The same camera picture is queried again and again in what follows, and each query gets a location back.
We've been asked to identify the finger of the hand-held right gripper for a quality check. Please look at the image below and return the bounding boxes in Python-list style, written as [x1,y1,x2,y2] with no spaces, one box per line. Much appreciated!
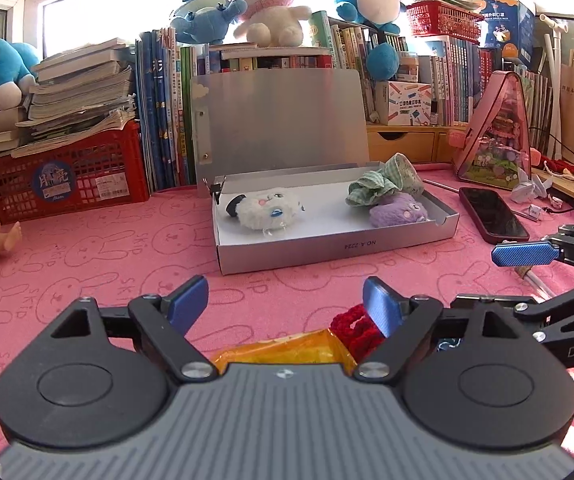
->
[451,276,574,333]
[492,225,574,276]

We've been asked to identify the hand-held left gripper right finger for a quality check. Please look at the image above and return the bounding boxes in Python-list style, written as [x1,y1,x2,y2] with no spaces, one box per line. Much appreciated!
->
[353,276,542,381]

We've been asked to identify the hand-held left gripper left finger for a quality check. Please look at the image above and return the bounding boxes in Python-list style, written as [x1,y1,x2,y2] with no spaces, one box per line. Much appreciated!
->
[42,275,220,381]

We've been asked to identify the red crochet scrunchie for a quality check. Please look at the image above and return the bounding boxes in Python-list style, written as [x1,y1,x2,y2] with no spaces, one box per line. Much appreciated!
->
[329,307,388,361]

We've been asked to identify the purple plush toy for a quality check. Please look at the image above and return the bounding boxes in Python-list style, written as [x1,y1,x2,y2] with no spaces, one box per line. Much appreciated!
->
[369,191,428,228]

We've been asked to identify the yellow snack packet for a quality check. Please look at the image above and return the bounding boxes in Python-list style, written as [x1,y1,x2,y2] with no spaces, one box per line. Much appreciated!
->
[209,328,358,376]

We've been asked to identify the green checked cloth pouch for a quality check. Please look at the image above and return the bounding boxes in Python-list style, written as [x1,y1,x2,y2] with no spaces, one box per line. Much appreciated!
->
[345,154,425,208]

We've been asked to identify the white plush toy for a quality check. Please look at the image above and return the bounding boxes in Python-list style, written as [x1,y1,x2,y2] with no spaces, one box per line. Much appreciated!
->
[224,186,306,231]

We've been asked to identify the grey cardboard box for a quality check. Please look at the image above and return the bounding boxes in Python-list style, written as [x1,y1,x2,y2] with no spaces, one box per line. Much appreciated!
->
[189,69,460,277]

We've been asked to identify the dark smartphone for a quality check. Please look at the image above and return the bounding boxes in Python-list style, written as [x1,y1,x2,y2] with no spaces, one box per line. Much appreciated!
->
[459,186,531,244]

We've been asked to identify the white paper origami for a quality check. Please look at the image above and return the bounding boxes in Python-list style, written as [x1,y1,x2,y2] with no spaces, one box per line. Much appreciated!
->
[512,167,552,203]

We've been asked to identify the red yarn piece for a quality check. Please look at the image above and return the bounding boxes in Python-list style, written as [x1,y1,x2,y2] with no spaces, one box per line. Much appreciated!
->
[542,157,574,177]

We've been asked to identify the pink rabbit print blanket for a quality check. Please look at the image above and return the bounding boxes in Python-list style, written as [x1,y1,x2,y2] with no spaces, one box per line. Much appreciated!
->
[0,160,574,466]

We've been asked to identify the pink triangular toy house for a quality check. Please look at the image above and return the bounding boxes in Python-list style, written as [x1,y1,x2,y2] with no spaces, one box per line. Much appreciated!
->
[452,71,535,191]

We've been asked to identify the black binder clip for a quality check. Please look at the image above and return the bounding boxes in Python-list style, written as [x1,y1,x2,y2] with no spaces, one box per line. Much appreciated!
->
[202,175,228,206]

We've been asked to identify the wooden drawer box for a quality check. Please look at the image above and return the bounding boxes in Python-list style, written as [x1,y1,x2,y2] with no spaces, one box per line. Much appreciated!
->
[367,124,468,165]

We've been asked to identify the red plastic crate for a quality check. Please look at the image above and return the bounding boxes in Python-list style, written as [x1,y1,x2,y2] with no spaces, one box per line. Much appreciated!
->
[0,121,150,224]

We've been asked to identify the white plastic pipes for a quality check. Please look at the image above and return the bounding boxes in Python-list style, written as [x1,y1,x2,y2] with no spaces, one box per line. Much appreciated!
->
[539,12,568,161]

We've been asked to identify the row of colourful upright books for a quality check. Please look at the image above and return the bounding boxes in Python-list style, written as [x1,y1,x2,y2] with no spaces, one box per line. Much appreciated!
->
[309,10,485,128]

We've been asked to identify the white printed carton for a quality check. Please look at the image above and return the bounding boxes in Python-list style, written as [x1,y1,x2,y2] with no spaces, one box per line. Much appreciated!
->
[374,80,434,127]

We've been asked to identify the row of tall blue books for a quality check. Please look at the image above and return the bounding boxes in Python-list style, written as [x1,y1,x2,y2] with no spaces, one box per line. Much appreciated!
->
[134,27,192,193]

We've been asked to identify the blue printed carton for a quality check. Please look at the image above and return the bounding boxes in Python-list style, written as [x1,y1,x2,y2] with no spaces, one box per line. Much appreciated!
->
[482,0,538,66]

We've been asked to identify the stack of worn books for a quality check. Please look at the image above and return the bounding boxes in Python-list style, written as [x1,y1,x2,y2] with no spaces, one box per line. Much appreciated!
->
[0,37,138,161]

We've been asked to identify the red plastic basket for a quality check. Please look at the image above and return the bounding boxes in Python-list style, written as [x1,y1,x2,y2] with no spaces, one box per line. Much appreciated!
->
[407,0,485,43]

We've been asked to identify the row of small books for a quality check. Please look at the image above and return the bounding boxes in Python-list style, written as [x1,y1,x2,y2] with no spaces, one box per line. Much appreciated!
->
[192,42,338,77]

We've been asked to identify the blue elephant plush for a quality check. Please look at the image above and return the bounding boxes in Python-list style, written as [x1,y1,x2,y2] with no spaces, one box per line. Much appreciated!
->
[169,0,248,46]

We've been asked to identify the pink hooded bunny plush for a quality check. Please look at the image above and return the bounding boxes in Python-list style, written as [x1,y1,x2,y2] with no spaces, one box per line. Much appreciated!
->
[217,0,312,48]

